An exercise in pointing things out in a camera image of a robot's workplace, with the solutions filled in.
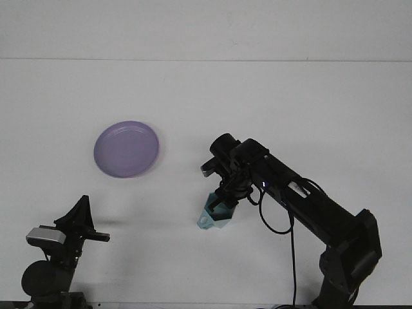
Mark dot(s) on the pale purple round plate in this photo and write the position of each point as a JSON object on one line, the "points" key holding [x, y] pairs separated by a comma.
{"points": [[127, 149]]}

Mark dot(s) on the pale blue faceted cup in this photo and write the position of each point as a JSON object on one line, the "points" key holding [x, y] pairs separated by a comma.
{"points": [[222, 220]]}

